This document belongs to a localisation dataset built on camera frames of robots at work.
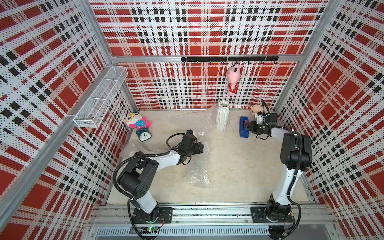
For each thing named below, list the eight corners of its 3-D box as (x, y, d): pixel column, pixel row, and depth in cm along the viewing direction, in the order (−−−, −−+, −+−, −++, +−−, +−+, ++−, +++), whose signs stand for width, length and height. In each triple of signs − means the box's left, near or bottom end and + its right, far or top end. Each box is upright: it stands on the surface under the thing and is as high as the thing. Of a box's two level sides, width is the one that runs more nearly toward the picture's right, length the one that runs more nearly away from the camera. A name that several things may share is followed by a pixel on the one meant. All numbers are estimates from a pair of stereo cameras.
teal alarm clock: (140, 143, 104) (136, 136, 98) (139, 136, 107) (135, 130, 101) (152, 139, 106) (149, 133, 100) (151, 133, 109) (148, 126, 103)
